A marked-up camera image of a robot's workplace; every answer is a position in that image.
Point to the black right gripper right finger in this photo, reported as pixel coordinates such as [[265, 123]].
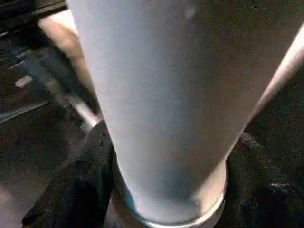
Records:
[[266, 190]]

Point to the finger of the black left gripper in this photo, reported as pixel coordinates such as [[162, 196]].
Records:
[[57, 80]]

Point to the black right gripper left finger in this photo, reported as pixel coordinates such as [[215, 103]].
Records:
[[76, 190]]

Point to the white plastic table top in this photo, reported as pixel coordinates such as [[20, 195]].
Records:
[[66, 47]]

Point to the white plastic table leg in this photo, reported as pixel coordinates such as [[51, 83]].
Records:
[[180, 95]]

